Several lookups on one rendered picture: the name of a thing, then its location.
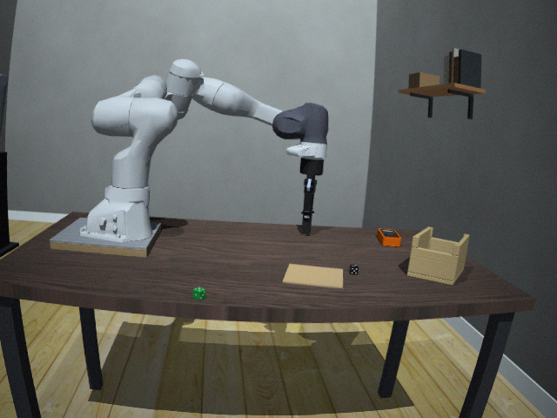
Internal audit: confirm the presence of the tan flat mat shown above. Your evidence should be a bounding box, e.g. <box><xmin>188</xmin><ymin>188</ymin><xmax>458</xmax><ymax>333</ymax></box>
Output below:
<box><xmin>283</xmin><ymin>264</ymin><xmax>343</xmax><ymax>288</ymax></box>

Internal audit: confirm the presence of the orange pocket multimeter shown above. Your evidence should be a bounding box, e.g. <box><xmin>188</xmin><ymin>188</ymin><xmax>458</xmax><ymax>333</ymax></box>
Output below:
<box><xmin>377</xmin><ymin>229</ymin><xmax>401</xmax><ymax>247</ymax></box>

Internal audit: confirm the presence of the tan wooden crate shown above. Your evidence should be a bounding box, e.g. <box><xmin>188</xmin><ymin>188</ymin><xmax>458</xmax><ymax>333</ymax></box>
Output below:
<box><xmin>407</xmin><ymin>227</ymin><xmax>469</xmax><ymax>286</ymax></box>

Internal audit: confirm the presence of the green die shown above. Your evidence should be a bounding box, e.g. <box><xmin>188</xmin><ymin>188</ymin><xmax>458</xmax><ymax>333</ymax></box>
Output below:
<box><xmin>193</xmin><ymin>287</ymin><xmax>205</xmax><ymax>300</ymax></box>

